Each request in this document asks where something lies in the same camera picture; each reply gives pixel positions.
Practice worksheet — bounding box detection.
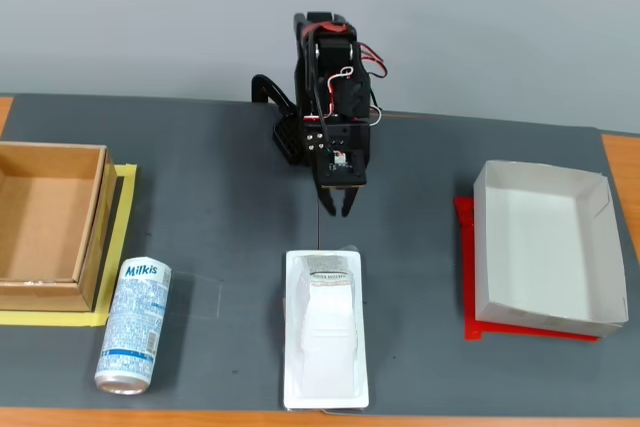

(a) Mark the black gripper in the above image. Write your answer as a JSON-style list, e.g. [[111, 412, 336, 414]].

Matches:
[[302, 119, 372, 219]]

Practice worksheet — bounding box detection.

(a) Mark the white packaged sandwich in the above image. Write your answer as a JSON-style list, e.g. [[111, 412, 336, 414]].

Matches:
[[282, 245, 372, 411]]

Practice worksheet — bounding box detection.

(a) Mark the red tape on arm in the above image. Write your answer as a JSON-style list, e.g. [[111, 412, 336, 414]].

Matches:
[[303, 20, 351, 34]]

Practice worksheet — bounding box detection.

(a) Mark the gray paper box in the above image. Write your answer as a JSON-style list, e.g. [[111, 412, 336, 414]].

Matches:
[[472, 160, 630, 339]]

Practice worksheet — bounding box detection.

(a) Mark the brown cardboard box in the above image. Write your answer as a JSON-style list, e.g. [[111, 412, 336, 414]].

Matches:
[[0, 141, 119, 313]]

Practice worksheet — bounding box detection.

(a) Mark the black table clamp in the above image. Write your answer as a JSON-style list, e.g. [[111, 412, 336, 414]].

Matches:
[[251, 74, 304, 167]]

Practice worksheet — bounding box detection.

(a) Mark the dark gray table mat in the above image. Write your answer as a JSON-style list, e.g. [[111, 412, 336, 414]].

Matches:
[[317, 106, 640, 418], [0, 93, 321, 411]]

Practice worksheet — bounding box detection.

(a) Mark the clear tape square outline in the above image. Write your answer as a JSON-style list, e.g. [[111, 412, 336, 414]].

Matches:
[[169, 270, 224, 321]]

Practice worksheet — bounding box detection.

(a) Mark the Milkis drink can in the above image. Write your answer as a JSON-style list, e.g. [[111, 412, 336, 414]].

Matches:
[[93, 255, 173, 396]]

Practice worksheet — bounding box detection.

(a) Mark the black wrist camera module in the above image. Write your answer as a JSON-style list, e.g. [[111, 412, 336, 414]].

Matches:
[[319, 149, 369, 192]]

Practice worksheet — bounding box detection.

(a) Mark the black camera cable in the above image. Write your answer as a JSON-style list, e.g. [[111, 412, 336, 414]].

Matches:
[[307, 26, 332, 151]]

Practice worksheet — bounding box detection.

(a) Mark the red white servo wire bundle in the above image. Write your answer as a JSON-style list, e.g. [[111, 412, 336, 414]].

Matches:
[[324, 43, 389, 127]]

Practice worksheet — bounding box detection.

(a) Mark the red tape frame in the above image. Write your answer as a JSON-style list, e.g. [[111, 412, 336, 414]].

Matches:
[[453, 195, 600, 344]]

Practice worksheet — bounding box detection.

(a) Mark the yellow tape frame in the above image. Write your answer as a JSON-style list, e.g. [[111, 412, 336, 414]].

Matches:
[[0, 162, 139, 327]]

